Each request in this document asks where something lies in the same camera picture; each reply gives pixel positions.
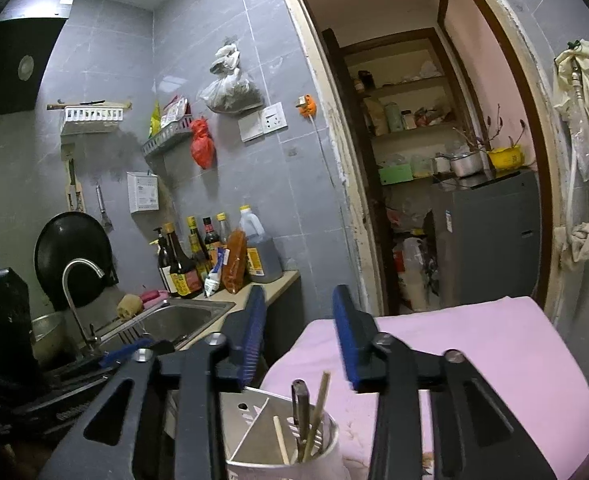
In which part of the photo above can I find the metal fork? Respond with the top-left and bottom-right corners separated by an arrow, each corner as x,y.
291,379 -> 311,463

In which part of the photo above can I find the black wok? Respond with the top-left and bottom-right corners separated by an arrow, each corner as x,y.
34,211 -> 119,311

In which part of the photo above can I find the steel sink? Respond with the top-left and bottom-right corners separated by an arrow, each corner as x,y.
99,298 -> 235,352

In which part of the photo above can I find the white paper box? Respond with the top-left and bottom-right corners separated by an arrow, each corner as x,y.
126,171 -> 160,214

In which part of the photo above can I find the wall socket plate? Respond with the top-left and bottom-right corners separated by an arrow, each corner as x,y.
238,102 -> 288,142

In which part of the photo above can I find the red plastic bag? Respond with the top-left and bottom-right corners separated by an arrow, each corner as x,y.
190,117 -> 215,169

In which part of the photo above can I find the grey cabinet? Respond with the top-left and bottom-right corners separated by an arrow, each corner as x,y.
431,169 -> 541,308

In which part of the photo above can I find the white wall rack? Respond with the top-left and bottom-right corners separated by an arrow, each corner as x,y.
46,101 -> 132,136

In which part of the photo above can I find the large oil jug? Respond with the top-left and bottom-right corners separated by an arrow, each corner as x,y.
239,205 -> 284,284

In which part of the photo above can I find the steel faucet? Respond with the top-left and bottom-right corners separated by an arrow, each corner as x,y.
61,257 -> 107,356

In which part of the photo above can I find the yellow bowl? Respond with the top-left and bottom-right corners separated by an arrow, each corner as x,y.
488,145 -> 524,171

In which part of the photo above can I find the black range hood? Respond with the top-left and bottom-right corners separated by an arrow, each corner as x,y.
0,0 -> 74,115

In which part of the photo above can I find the dark soy sauce bottle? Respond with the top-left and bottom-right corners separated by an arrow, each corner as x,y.
164,222 -> 202,298

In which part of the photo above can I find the white utensil holder cup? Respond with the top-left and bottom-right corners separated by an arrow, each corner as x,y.
221,388 -> 349,480

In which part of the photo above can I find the green box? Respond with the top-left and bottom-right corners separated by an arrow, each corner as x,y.
379,162 -> 413,185

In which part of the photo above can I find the pink floral cloth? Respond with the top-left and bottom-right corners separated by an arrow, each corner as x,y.
262,299 -> 589,479

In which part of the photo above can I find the metal pot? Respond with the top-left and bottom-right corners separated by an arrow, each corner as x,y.
451,152 -> 483,178

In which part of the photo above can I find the orange sauce pouch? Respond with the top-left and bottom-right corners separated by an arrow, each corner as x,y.
222,229 -> 247,294

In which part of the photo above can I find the bag of dried goods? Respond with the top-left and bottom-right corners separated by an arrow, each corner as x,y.
198,42 -> 264,116

